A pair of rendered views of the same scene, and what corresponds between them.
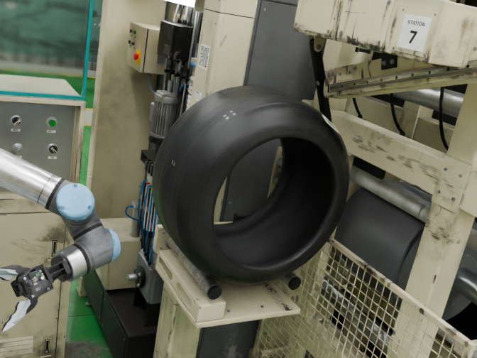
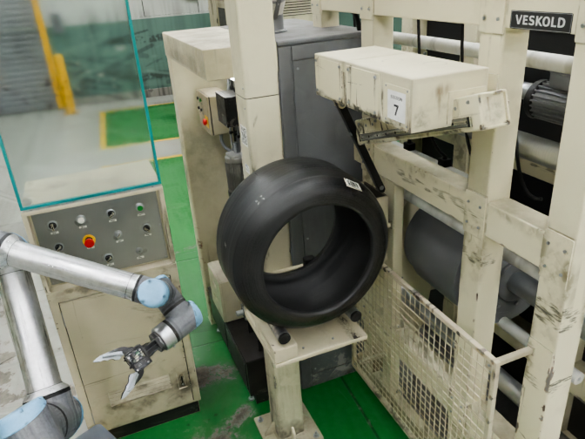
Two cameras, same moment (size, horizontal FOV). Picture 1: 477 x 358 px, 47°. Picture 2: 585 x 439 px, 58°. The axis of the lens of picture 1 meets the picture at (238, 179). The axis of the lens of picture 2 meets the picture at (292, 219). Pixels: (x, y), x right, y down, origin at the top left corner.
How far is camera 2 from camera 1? 47 cm
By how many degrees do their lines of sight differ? 12
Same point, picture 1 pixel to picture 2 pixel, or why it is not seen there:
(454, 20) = (426, 91)
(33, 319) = (164, 361)
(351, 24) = (354, 94)
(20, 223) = not seen: hidden behind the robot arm
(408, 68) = not seen: hidden behind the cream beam
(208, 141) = (245, 226)
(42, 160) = (140, 238)
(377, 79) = (392, 131)
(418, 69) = not seen: hidden behind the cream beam
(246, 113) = (272, 196)
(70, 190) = (146, 286)
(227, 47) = (260, 124)
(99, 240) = (183, 314)
